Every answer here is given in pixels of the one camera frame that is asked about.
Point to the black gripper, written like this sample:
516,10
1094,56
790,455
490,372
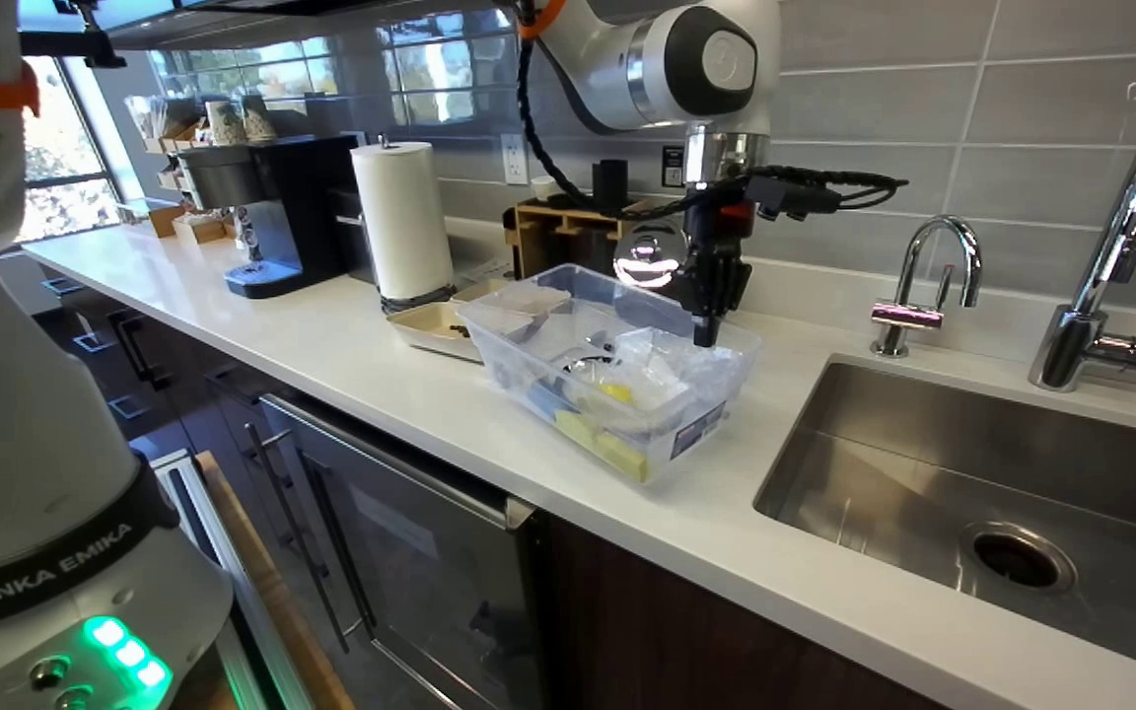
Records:
718,223

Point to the transparent plastic bowl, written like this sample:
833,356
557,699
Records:
622,381

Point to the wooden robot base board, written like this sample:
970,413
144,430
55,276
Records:
273,576

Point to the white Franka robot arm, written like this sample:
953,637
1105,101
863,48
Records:
18,397

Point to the wooden coffee stand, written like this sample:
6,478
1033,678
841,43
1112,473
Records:
553,234

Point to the yellow sponge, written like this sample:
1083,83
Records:
601,444

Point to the small chrome faucet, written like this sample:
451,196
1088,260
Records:
924,296

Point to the metal paper towel holder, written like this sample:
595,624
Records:
432,301

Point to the white paper towel roll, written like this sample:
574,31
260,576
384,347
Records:
401,218

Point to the stainless steel sink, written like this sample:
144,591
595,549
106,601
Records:
986,499

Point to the large chrome faucet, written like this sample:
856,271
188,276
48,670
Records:
1112,248

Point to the black coffee machine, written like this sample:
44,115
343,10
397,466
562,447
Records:
293,210

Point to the small wooden box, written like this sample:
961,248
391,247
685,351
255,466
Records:
196,223

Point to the dark overhead cabinet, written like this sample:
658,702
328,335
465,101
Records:
197,23

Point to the window with lattice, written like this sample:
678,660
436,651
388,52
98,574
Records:
67,158

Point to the black wall outlet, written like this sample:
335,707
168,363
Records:
672,163

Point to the white wall outlet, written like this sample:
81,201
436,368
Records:
515,158

